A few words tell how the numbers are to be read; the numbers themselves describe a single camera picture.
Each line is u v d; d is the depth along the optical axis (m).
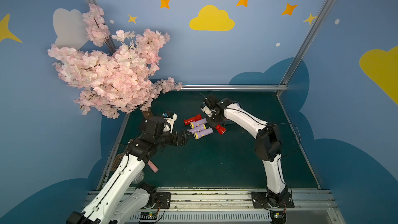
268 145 0.54
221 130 0.89
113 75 0.56
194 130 0.98
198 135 0.95
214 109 0.68
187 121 1.01
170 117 0.66
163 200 0.74
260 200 0.75
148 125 0.54
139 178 0.77
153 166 0.83
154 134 0.54
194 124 0.99
